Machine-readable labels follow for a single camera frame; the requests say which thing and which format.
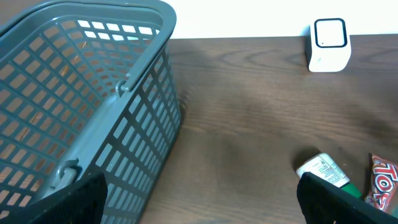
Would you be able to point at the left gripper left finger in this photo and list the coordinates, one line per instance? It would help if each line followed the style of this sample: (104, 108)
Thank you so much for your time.
(81, 202)

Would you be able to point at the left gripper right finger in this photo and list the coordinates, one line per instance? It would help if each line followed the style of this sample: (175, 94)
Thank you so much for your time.
(323, 203)

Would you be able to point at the red chocolate bar wrapper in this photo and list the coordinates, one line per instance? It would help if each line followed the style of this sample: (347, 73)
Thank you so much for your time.
(382, 193)

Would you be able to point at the white barcode scanner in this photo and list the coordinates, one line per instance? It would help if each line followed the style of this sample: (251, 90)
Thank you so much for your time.
(327, 45)

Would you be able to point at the white bottle green cap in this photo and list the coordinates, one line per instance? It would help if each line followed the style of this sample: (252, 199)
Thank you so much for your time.
(323, 166)

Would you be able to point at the grey plastic shopping basket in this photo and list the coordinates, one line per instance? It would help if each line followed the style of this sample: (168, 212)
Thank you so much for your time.
(87, 87)

